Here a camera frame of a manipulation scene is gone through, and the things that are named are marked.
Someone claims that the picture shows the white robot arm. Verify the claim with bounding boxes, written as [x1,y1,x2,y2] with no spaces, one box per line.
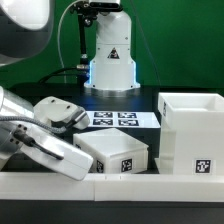
[0,0,140,180]

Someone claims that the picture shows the white drawer with knob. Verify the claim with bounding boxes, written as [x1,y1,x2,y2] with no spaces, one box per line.
[73,128,148,174]

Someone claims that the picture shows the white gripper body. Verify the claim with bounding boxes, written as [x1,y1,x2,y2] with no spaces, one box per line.
[21,128,93,181]

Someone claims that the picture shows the white front fence bar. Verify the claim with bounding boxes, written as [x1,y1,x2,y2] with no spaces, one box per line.
[0,172,224,202]

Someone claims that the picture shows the white drawer cabinet box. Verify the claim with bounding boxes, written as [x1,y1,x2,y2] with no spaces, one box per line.
[155,92,224,176]

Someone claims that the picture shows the white marker sheet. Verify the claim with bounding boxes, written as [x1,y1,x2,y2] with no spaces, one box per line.
[87,111,160,128]

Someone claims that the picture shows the grey cable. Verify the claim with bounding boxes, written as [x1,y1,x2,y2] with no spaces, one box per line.
[56,0,88,69]

